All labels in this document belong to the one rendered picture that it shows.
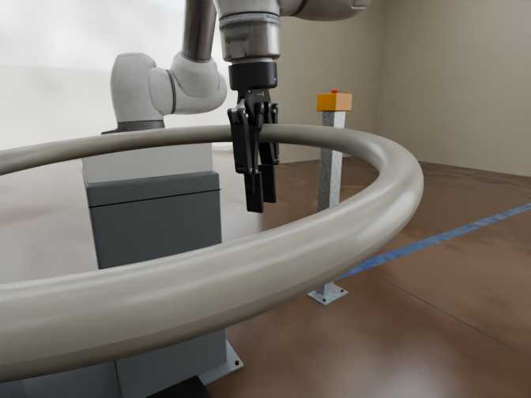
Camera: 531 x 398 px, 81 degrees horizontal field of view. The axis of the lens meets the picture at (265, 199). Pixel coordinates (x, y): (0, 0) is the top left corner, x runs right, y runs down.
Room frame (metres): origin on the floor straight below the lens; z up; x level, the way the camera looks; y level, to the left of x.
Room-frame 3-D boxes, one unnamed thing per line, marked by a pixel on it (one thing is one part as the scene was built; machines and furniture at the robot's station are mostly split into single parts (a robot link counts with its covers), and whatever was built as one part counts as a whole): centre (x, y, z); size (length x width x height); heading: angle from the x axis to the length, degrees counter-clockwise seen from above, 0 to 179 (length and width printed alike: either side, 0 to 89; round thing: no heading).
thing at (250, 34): (0.51, 0.02, 1.10); 0.09 x 0.09 x 0.06
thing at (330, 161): (1.57, -0.33, 0.54); 0.20 x 0.20 x 1.09; 38
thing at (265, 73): (0.52, 0.02, 1.03); 0.08 x 0.07 x 0.09; 154
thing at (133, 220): (1.11, 0.43, 0.40); 0.50 x 0.50 x 0.80; 31
